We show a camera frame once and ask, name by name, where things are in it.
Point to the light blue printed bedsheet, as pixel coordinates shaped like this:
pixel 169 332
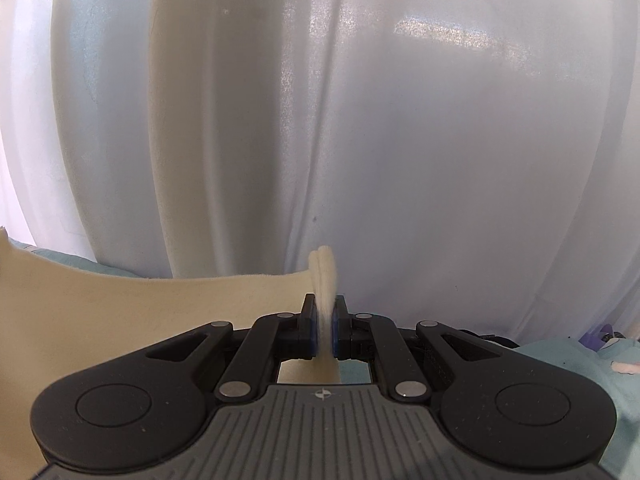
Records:
pixel 575 375

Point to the white sheer curtain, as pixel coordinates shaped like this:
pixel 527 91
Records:
pixel 400 135

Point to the purple teddy bear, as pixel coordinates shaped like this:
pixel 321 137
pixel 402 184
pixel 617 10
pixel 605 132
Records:
pixel 600 337

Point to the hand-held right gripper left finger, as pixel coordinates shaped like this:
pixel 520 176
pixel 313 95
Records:
pixel 313 332

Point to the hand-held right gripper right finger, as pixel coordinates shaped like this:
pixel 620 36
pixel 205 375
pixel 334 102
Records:
pixel 338 332

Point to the cream knit sweater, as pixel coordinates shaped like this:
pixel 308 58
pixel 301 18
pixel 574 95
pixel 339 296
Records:
pixel 125 320

